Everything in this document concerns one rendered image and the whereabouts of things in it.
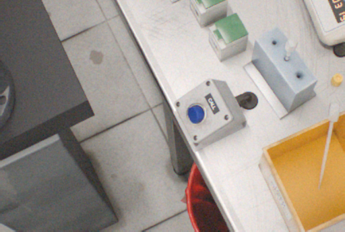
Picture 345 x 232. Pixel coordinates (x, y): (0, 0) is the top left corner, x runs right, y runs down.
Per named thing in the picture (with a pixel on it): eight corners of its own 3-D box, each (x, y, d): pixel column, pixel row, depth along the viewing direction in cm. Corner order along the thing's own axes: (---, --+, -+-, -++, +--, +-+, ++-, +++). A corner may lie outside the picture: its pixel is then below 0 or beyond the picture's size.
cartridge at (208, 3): (189, 8, 116) (189, -11, 109) (215, -4, 116) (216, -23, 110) (201, 28, 114) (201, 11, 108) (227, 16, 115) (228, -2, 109)
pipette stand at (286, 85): (242, 68, 112) (246, 44, 103) (278, 45, 113) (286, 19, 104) (279, 120, 110) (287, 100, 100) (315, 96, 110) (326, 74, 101)
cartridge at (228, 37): (208, 41, 114) (208, 24, 107) (234, 29, 114) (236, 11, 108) (220, 63, 113) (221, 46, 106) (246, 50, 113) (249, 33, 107)
